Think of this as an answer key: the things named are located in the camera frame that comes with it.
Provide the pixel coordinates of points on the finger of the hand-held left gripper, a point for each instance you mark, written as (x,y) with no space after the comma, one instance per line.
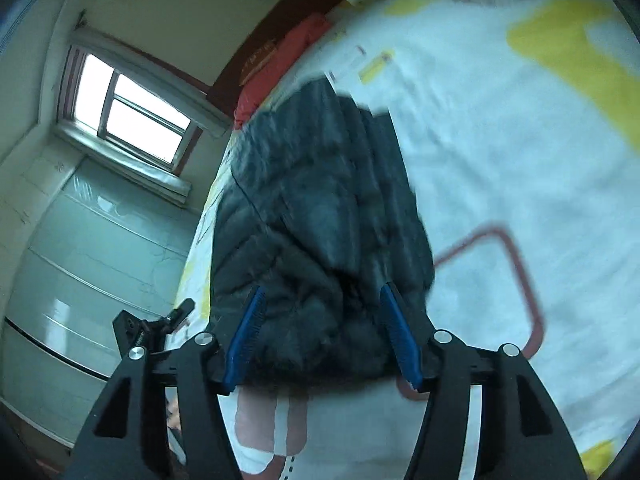
(137,330)

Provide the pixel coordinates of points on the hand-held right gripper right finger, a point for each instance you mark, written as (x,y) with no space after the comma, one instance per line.
(402,340)

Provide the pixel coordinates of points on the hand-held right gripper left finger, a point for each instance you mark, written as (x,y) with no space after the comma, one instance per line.
(245,340)

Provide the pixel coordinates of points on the black puffer jacket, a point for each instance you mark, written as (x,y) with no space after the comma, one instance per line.
(310,210)

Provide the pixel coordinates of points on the glass-door wardrobe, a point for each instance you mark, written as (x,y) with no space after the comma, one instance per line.
(100,270)

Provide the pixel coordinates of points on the bed with patterned white sheet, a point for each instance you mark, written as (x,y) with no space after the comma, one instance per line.
(500,135)

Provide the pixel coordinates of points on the orange-brown cushion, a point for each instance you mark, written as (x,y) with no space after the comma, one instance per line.
(257,60)

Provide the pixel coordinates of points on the red pillow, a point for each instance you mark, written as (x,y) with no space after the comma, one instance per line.
(295,55)

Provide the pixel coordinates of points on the brown wooden headboard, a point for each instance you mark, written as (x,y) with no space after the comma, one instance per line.
(280,20)

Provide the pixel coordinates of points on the window with brown frame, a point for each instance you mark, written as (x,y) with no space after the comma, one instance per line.
(130,110)

